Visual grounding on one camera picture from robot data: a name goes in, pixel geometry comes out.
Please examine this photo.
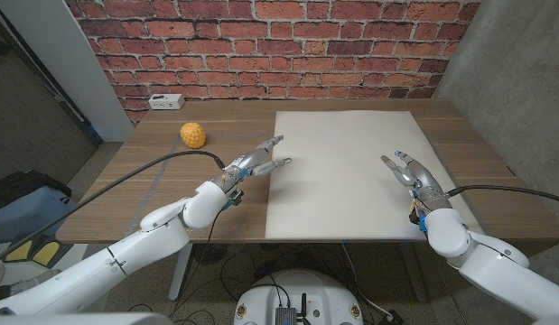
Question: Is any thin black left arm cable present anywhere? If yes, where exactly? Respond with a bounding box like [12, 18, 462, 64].
[206, 209, 224, 247]

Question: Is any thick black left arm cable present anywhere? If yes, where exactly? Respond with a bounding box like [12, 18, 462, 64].
[0, 150, 227, 267]

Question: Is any black antenna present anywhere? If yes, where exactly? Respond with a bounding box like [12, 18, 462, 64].
[299, 292, 312, 325]

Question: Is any grey sneaker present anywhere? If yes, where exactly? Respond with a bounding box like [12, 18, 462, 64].
[3, 269, 62, 295]

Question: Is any black round floor object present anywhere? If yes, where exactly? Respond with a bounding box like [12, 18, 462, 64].
[191, 243, 228, 266]

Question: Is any white floor cable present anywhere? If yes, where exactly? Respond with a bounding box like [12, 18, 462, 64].
[340, 242, 394, 320]

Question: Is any black bag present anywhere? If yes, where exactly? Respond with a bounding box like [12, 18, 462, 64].
[0, 170, 72, 212]

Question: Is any cream memory foam sheet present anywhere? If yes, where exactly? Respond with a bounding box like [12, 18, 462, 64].
[264, 109, 483, 241]

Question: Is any small grey electronics box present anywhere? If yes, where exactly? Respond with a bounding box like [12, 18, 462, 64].
[274, 305, 299, 325]

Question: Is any white table leg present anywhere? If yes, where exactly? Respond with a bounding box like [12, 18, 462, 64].
[168, 243, 194, 302]

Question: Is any white wall panel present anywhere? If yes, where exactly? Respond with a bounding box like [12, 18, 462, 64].
[0, 0, 135, 144]

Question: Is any white power strip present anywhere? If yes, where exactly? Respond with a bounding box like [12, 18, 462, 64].
[147, 93, 186, 111]

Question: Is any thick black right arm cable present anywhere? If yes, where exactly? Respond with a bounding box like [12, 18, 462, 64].
[444, 184, 559, 207]

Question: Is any blue storage container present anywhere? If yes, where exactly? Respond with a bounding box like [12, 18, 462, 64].
[0, 186, 77, 245]

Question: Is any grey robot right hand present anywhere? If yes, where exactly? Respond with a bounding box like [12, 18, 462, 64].
[380, 150, 453, 214]

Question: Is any grey table leg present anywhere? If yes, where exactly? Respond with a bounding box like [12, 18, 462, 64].
[398, 243, 429, 302]

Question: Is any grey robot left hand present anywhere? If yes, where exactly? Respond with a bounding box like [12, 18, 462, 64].
[219, 135, 293, 187]

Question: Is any black yellow slipper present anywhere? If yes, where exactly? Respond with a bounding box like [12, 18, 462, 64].
[31, 239, 63, 267]
[2, 233, 36, 264]

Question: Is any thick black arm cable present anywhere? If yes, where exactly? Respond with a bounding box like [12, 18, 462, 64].
[0, 150, 227, 267]
[444, 184, 559, 207]

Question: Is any yellow toy pineapple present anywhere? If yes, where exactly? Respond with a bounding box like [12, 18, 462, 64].
[179, 122, 207, 150]

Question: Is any red brick printed backdrop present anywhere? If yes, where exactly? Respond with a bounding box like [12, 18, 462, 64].
[64, 0, 483, 125]

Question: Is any white robot torso base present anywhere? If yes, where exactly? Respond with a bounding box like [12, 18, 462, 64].
[233, 269, 365, 325]

